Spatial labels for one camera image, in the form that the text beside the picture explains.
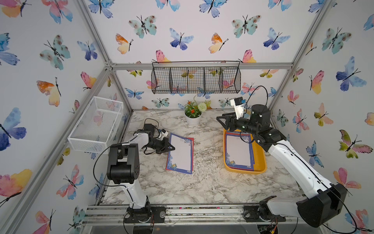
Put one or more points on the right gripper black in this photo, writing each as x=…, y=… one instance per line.
x=232, y=120

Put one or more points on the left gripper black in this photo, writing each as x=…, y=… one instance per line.
x=165, y=143

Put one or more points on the blue floral stationery paper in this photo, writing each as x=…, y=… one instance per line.
x=181, y=159

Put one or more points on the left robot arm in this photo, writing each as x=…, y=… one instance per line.
x=124, y=169

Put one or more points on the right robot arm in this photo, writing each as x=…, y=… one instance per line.
x=322, y=199

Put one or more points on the blue stationery paper stack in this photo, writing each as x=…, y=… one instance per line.
x=238, y=151

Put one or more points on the yellow storage tray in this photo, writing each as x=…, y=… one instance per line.
x=259, y=157

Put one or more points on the potted flower plant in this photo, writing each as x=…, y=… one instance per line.
x=193, y=111

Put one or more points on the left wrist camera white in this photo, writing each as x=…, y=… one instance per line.
x=163, y=134

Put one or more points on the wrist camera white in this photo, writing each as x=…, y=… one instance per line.
x=163, y=134
x=238, y=105

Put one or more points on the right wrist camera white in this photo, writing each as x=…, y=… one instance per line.
x=238, y=105

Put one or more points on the black wire wall basket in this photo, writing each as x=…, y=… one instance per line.
x=196, y=77

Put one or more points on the white mesh wall basket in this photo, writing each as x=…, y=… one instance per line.
x=97, y=125

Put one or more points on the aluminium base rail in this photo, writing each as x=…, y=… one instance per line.
x=182, y=214

